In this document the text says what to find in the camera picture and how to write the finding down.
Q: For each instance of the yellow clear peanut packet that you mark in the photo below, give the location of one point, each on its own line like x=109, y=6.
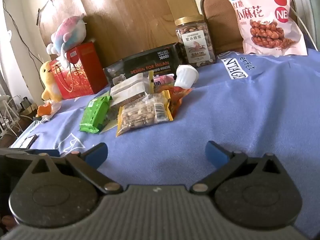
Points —
x=141, y=113

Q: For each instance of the pink blue plush fish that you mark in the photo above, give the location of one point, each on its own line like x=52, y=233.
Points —
x=67, y=33

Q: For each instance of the small orange plush toy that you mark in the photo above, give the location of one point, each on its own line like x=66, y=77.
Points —
x=43, y=110

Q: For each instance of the brown cardboard board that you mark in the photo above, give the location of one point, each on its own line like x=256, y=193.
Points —
x=125, y=10

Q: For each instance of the black power adapter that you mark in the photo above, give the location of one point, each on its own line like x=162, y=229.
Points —
x=25, y=104

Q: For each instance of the yellow duck plush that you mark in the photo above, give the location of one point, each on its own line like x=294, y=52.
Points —
x=48, y=82

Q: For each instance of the white jelly cup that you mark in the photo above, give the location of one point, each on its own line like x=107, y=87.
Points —
x=186, y=76

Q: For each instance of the small pink snack packet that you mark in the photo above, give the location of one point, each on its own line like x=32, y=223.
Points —
x=162, y=80

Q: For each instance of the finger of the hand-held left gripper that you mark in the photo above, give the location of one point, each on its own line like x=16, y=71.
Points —
x=50, y=153

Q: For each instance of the black printed carton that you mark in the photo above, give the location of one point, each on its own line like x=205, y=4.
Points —
x=145, y=62

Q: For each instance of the red box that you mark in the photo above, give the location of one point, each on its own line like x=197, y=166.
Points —
x=87, y=55

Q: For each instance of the orange red snack packet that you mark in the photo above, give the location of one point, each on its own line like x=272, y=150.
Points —
x=176, y=97

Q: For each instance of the clear nut jar gold lid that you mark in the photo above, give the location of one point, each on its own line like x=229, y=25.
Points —
x=195, y=42

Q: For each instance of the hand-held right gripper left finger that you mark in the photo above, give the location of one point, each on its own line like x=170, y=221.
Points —
x=96, y=153

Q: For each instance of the grey green cloth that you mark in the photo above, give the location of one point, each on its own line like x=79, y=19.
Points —
x=315, y=17

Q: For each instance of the blue printed blanket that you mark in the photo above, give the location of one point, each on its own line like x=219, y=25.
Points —
x=225, y=110

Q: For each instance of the large pink snack bag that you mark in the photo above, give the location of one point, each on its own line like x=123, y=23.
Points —
x=265, y=17

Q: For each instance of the bright green snack packet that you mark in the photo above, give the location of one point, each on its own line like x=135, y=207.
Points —
x=93, y=115

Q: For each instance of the thin yellow snack packet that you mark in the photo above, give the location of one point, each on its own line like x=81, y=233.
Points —
x=151, y=80

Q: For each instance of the red gift bag gold print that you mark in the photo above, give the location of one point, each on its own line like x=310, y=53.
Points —
x=75, y=82

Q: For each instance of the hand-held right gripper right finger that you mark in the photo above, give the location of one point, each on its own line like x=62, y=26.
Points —
x=216, y=153

